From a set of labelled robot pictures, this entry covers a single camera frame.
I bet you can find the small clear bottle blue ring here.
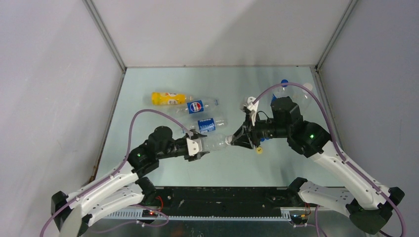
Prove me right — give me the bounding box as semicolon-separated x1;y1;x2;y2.
200;134;234;153

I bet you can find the clear bottle blue label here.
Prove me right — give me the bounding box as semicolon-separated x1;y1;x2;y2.
271;85;293;102
178;113;228;134

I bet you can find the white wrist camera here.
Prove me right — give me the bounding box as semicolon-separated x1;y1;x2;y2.
244;96;259;126
186;138;202;157

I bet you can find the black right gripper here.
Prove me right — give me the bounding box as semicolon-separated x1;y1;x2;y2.
230;112;288;150

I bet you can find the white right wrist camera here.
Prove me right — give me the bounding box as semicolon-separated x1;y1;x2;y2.
244;96;259;126

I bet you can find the white cable duct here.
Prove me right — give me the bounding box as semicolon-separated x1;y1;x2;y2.
101;208;291;221

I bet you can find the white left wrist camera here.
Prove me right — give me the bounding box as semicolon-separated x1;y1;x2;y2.
186;138;202;157

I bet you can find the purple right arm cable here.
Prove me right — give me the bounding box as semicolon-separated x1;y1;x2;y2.
253;82;408;237

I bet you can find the clear bottle without label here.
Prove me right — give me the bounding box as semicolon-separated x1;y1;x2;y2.
293;86;312;112

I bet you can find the aluminium corner post right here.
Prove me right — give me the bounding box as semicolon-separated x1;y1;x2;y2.
315;0;359;71

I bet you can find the aluminium corner post left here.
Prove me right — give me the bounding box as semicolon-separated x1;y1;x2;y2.
83;0;127;74

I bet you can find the blue bottle cap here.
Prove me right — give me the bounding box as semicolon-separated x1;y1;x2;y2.
281;79;289;87

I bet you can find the clear bottle blue label middle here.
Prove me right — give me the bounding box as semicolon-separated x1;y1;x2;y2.
178;113;228;134

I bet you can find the aluminium corner post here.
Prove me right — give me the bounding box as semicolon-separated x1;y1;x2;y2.
83;0;127;74
315;0;359;71

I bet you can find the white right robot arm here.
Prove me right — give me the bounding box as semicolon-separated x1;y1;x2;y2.
226;97;405;235

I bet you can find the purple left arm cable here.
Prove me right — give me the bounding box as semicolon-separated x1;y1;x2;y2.
39;109;194;237

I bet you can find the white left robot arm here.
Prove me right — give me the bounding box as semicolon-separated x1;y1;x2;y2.
51;126;207;237

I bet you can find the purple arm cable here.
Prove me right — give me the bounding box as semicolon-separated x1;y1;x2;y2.
253;82;408;237
39;109;194;237

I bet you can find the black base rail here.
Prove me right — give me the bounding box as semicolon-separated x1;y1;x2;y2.
140;187;305;217

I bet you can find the yellow label bottle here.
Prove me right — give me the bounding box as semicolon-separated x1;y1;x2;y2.
151;92;187;105

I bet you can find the clear bottle blue label front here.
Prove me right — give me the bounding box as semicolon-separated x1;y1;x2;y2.
271;85;293;102

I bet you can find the clear Pepsi label bottle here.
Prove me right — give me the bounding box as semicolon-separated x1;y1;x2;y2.
172;98;220;116

